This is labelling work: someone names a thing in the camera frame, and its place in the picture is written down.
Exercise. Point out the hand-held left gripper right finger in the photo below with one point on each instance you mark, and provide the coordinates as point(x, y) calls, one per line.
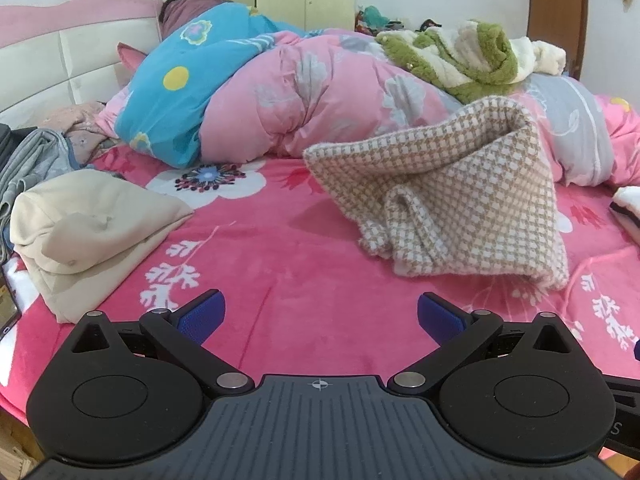
point(440, 317)

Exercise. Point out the pink grey leaf-print quilt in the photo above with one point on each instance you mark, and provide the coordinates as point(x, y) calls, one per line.
point(325, 90)

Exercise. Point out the pink pillow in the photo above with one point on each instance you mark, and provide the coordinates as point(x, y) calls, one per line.
point(131, 60)

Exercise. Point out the folded cream garment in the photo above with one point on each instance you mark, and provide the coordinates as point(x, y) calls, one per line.
point(90, 230)

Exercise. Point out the smartphone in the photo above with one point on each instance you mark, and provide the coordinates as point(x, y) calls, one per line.
point(7, 305)

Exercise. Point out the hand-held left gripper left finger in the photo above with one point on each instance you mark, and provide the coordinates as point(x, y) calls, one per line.
point(202, 315)

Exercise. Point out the mauve cloth bundle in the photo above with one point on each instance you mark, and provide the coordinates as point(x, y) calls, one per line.
point(190, 10)

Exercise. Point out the pink cream padded headboard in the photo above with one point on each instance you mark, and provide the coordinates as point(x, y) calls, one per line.
point(50, 60)

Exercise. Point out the pile of colourful clothes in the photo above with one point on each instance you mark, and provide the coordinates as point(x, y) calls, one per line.
point(372, 17)

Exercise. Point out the brown wooden door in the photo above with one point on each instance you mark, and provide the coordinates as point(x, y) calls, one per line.
point(555, 5)

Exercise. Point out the black bag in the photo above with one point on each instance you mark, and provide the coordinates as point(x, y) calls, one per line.
point(7, 140)

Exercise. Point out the green white fleece garment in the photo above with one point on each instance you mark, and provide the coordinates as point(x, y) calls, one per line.
point(480, 55)

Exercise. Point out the beige white houndstooth coat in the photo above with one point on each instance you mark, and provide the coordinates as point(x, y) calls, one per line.
point(450, 185)

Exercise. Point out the blue floral quilt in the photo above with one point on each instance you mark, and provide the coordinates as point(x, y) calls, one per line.
point(200, 60)

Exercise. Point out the pink floral bed sheet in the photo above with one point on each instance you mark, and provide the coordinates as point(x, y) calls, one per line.
point(300, 260)

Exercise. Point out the pale pink patterned cloth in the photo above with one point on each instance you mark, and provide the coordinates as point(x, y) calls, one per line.
point(85, 130)

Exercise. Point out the grey garment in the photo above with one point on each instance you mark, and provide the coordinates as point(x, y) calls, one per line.
point(35, 160)

